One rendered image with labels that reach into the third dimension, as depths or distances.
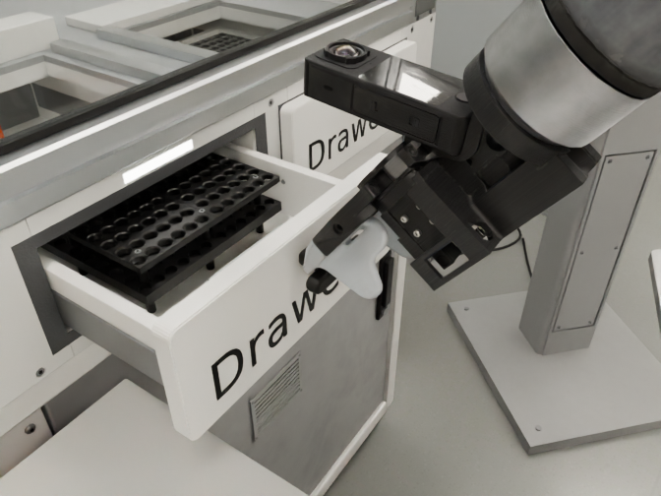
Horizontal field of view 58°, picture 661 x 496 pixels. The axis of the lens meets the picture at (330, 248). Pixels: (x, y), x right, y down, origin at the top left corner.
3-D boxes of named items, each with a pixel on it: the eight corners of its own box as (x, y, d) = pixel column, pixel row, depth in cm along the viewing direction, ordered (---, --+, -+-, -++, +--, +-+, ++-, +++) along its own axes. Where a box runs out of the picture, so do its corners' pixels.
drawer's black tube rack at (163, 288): (282, 230, 62) (279, 175, 58) (153, 328, 50) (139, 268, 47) (137, 171, 72) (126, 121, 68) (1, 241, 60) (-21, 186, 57)
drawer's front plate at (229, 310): (390, 249, 62) (398, 154, 56) (192, 446, 43) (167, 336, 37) (377, 243, 63) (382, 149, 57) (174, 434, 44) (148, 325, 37)
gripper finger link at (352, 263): (329, 336, 44) (411, 273, 38) (274, 276, 44) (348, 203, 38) (349, 315, 46) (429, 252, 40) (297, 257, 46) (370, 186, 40)
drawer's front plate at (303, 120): (411, 114, 90) (417, 40, 84) (295, 198, 71) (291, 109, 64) (400, 111, 91) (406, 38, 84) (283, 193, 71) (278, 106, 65)
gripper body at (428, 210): (424, 298, 38) (576, 198, 29) (332, 197, 38) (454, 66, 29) (473, 240, 43) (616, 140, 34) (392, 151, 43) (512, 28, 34)
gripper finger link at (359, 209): (315, 266, 39) (399, 188, 34) (300, 249, 39) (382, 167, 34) (348, 237, 43) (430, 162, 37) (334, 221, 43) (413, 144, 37)
